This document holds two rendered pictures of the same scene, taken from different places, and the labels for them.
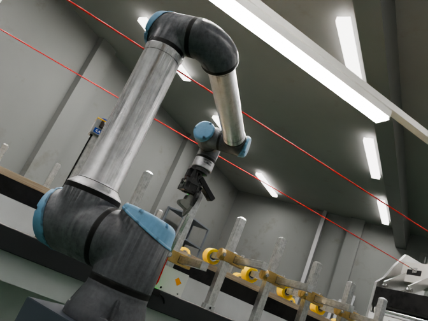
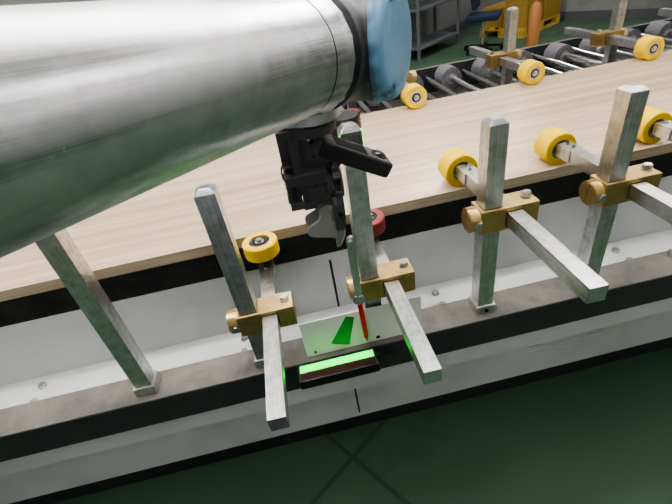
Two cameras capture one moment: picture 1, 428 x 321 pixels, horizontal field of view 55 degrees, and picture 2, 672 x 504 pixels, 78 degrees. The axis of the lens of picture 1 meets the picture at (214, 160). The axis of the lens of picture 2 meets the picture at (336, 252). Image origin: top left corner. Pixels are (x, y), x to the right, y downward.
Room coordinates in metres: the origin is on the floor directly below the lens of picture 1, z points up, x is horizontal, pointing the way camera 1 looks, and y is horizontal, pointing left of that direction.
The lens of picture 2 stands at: (1.16, -0.13, 1.40)
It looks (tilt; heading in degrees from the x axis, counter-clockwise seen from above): 35 degrees down; 17
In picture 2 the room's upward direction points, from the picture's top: 10 degrees counter-clockwise
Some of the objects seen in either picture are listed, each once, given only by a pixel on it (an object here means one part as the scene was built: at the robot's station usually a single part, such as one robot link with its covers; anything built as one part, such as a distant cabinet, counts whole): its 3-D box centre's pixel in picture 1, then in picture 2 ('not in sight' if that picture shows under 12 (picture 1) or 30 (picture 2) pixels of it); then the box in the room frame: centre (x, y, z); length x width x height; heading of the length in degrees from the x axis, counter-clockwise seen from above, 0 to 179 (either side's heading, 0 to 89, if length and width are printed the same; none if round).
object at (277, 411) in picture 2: not in sight; (271, 326); (1.70, 0.18, 0.83); 0.44 x 0.03 x 0.04; 21
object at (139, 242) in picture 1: (134, 246); not in sight; (1.02, 0.09, 0.79); 0.17 x 0.15 x 0.18; 71
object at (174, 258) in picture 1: (176, 258); (379, 280); (1.82, -0.02, 0.85); 0.14 x 0.06 x 0.05; 111
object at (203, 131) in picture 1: (207, 136); not in sight; (1.60, 0.06, 1.34); 0.12 x 0.12 x 0.09; 71
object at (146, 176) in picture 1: (124, 223); (243, 295); (1.72, 0.24, 0.89); 0.04 x 0.04 x 0.48; 21
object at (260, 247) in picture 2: not in sight; (264, 259); (1.88, 0.26, 0.85); 0.08 x 0.08 x 0.11
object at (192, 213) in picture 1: (180, 235); (364, 246); (1.81, 0.00, 0.94); 0.04 x 0.04 x 0.48; 21
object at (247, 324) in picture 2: not in sight; (262, 314); (1.73, 0.22, 0.83); 0.14 x 0.06 x 0.05; 111
